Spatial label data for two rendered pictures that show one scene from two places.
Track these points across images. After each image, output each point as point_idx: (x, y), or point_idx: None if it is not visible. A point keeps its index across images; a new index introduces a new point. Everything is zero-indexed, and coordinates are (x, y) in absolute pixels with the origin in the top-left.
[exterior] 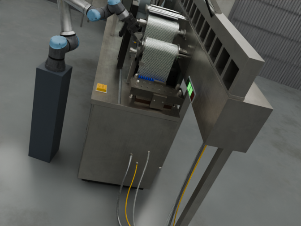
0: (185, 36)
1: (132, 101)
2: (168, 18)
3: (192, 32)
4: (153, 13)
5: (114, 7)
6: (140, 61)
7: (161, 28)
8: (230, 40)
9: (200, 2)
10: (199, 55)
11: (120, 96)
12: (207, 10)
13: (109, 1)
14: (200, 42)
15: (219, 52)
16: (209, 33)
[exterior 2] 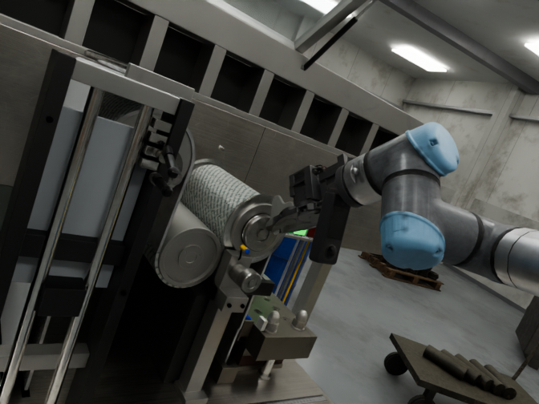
0: None
1: (280, 371)
2: (73, 81)
3: (197, 107)
4: (89, 89)
5: (427, 171)
6: (267, 277)
7: None
8: (394, 115)
9: (194, 7)
10: (295, 156)
11: (292, 398)
12: (272, 49)
13: (458, 163)
14: (277, 129)
15: (370, 137)
16: (310, 106)
